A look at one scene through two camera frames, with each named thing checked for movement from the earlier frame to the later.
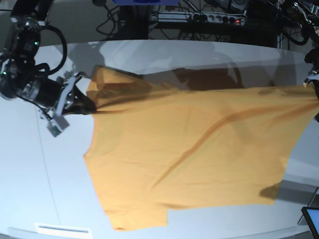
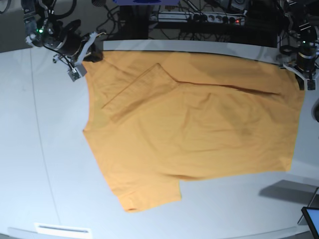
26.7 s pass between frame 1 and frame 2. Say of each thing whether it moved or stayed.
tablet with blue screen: stayed
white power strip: stayed
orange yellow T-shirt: moved
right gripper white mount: moved
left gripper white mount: moved
